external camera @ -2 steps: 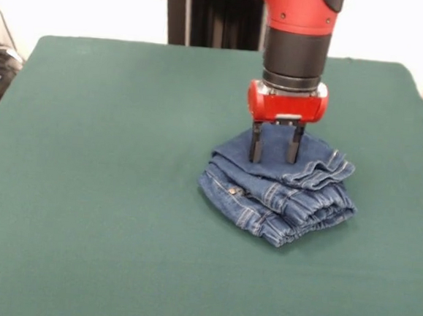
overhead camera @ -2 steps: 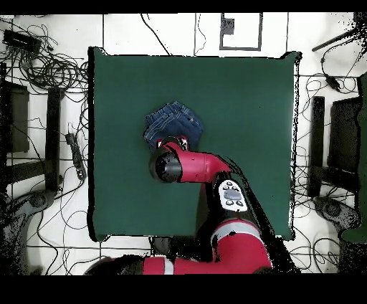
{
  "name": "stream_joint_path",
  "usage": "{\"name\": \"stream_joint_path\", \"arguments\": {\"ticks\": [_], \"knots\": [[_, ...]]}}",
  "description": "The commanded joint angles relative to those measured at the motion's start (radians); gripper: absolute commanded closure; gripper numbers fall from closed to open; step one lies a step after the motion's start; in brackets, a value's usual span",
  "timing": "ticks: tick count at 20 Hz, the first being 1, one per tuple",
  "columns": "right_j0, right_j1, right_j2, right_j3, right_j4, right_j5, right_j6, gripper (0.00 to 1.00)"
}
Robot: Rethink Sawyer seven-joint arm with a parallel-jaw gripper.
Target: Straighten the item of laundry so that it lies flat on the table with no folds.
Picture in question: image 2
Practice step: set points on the blue denim jeans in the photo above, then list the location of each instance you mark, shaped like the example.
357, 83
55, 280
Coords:
172, 123

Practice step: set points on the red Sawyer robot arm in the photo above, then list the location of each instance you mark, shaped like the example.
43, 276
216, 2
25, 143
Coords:
197, 169

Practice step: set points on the dark flat panel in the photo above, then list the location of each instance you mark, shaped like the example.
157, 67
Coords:
344, 132
18, 120

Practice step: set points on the dark green table cloth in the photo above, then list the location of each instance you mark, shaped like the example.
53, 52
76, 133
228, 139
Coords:
363, 143
243, 100

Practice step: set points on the black power strip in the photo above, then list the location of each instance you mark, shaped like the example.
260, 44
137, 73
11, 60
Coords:
76, 155

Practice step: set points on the dark wheeled stand base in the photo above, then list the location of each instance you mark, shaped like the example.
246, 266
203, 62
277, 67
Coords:
37, 199
332, 209

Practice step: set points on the black power adapter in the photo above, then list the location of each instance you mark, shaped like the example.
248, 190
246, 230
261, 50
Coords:
332, 81

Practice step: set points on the black tripod pole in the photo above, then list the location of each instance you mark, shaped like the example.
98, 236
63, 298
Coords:
332, 40

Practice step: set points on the black electronics box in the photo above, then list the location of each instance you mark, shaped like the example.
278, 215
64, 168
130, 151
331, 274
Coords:
20, 40

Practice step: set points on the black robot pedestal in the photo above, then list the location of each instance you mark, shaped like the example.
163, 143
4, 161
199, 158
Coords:
160, 245

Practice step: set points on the black frame leg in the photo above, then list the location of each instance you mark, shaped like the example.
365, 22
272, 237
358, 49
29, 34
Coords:
317, 137
53, 137

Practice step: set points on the grey square floor frame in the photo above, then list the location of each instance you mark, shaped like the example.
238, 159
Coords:
260, 34

